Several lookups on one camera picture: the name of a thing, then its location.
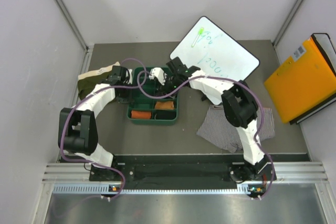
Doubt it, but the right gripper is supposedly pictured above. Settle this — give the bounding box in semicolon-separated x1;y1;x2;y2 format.
158;74;182;100

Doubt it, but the olive green underwear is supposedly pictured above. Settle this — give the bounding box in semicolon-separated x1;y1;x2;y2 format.
77;61;120;100

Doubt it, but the green compartment tray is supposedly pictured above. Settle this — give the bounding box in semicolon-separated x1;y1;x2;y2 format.
127;67;179;126

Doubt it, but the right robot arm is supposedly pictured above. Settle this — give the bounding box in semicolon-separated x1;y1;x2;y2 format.
150;57;268;180

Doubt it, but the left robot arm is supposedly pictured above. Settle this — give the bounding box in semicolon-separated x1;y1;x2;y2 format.
58;63;133;180

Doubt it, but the grey striped underwear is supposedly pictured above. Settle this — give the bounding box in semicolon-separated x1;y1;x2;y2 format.
196;105;275;153

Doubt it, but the orange rolled cloth back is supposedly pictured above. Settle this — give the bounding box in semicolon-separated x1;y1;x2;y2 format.
154;101;175;110

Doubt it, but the orange rolled cloth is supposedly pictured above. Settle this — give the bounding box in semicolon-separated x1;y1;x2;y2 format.
131;110;152;120
154;101;175;110

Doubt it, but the white whiteboard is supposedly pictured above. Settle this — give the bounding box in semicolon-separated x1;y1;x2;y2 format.
170;16;260;81

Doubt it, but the orange rolled cloth front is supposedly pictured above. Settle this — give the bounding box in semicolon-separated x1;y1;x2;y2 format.
131;110;152;120

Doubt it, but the black rolled cloth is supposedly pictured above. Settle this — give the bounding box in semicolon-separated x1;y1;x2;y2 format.
154;110;176;120

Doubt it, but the orange clipboard folder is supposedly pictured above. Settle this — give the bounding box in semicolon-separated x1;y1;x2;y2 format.
264;33;335;124

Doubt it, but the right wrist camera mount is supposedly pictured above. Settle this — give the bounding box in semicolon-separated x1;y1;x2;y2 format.
149;67;167;85

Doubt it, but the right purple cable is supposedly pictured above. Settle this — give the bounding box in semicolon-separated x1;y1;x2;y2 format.
137;70;276;201

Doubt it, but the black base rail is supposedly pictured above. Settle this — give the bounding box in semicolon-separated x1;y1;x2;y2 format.
89;153;310;190

